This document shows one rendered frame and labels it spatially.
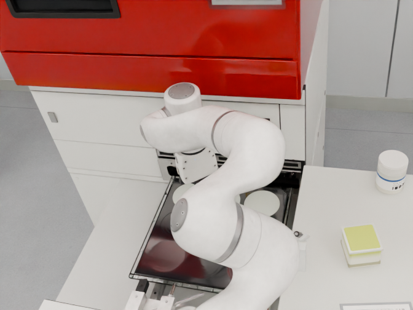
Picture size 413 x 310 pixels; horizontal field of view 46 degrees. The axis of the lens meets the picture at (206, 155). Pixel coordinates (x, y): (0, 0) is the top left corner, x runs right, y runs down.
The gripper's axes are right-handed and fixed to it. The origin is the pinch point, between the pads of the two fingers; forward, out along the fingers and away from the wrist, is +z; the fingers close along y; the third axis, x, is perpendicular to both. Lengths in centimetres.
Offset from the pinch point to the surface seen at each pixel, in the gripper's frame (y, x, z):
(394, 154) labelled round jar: 44, -24, -6
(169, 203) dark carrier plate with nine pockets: -7.7, 7.9, 10.0
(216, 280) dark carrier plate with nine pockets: -8.0, -22.3, 9.9
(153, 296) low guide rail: -23.0, -14.8, 15.0
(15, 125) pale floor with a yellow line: -54, 215, 101
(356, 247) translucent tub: 20.0, -39.4, -3.7
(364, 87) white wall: 141, 94, 83
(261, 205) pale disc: 14.2, -7.3, 9.8
